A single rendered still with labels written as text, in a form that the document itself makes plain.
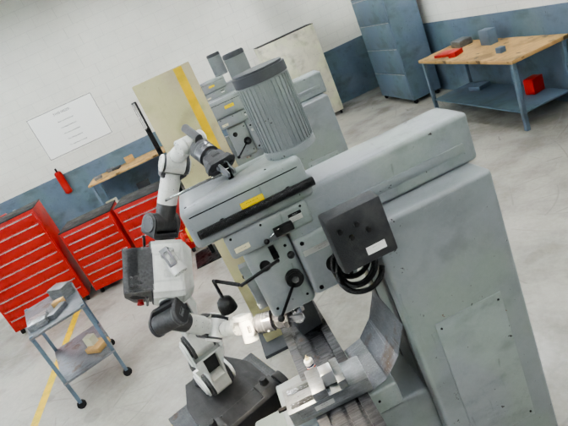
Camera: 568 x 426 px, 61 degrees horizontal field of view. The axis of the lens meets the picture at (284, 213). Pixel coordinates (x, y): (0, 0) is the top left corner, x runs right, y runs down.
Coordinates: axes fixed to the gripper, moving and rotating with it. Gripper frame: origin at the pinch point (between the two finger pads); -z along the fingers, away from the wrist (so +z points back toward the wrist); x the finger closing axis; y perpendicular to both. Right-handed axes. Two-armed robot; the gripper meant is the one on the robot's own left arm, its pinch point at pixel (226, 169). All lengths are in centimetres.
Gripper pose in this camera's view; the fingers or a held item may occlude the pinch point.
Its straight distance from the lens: 180.8
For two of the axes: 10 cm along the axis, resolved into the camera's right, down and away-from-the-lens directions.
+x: -7.4, 5.2, -4.3
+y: -0.5, -6.8, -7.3
